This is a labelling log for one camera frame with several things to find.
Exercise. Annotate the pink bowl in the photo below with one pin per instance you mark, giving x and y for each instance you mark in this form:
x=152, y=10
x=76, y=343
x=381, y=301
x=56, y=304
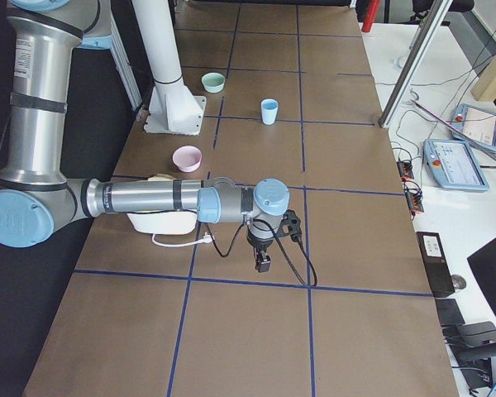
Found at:
x=187, y=158

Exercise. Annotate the cream toaster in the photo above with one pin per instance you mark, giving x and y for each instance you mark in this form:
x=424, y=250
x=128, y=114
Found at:
x=165, y=223

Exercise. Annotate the far teach pendant tablet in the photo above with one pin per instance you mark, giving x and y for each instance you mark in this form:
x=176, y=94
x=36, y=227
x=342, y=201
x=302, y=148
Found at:
x=476, y=123

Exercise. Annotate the black box on desk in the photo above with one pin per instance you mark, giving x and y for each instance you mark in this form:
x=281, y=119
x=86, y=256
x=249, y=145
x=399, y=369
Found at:
x=434, y=260

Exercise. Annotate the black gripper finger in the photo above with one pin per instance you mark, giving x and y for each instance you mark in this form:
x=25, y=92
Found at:
x=262, y=260

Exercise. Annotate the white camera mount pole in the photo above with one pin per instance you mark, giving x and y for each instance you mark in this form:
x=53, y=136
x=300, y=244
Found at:
x=173, y=109

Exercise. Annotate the green bowl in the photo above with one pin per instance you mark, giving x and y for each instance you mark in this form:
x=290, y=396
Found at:
x=213, y=82

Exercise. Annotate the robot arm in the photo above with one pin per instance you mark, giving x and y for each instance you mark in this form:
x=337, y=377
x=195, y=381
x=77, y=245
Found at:
x=97, y=124

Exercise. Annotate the orange black connector block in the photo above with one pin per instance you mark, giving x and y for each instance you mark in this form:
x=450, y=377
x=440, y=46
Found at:
x=405, y=169

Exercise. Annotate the black desk equipment base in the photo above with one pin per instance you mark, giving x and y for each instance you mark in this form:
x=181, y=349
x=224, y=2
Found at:
x=473, y=346

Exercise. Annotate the bread slice in toaster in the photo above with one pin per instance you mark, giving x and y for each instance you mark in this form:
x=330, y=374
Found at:
x=161, y=178

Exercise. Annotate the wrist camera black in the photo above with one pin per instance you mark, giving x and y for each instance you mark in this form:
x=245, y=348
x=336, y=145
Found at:
x=290, y=226

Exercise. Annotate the teach pendant tablet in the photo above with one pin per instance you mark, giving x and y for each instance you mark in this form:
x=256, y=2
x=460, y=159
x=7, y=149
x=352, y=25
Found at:
x=453, y=165
x=476, y=123

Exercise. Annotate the light blue cup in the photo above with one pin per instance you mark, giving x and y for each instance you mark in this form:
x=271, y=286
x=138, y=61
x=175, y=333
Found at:
x=269, y=103
x=268, y=115

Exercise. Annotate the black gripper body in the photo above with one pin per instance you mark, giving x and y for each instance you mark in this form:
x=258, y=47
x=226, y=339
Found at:
x=257, y=243

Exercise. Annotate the near teach pendant tablet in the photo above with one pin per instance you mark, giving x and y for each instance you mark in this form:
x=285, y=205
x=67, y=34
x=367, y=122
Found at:
x=453, y=165

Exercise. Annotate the red cylinder object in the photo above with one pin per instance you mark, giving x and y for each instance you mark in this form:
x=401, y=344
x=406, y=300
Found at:
x=370, y=15

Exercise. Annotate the aluminium frame post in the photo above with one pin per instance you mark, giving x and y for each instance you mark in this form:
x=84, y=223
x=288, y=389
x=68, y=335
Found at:
x=423, y=38

